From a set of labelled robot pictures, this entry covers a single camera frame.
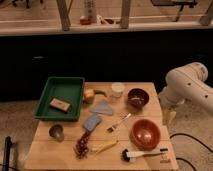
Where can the tan sponge block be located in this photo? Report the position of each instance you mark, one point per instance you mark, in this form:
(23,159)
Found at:
(59,104)

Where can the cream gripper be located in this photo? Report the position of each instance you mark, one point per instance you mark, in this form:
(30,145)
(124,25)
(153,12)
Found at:
(168,115)

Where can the grey folded cloth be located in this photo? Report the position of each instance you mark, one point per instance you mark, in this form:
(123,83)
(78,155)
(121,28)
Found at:
(102,107)

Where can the green plastic tray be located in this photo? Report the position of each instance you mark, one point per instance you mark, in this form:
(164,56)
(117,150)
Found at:
(66,89)

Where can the orange plastic bowl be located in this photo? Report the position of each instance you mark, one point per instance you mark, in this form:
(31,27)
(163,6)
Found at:
(145,134)

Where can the black stand post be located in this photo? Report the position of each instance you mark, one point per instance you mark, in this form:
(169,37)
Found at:
(6,156)

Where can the red object on shelf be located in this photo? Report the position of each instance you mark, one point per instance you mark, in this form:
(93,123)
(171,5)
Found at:
(84,21)

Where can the dark brown bowl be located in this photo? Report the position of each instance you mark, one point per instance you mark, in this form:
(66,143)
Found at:
(138,98)

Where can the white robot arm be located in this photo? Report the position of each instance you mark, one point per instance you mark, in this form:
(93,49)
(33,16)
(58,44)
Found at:
(185,83)

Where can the white handled black brush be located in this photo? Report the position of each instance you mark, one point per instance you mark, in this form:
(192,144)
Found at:
(130,156)

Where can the yellow pencil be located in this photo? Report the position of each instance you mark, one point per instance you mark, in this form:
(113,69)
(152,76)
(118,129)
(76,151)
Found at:
(104,146)

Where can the white plastic cup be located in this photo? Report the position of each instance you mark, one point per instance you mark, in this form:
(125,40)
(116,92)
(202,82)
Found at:
(117,89)

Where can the small metal cup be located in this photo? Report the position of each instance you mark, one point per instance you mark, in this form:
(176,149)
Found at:
(56,132)

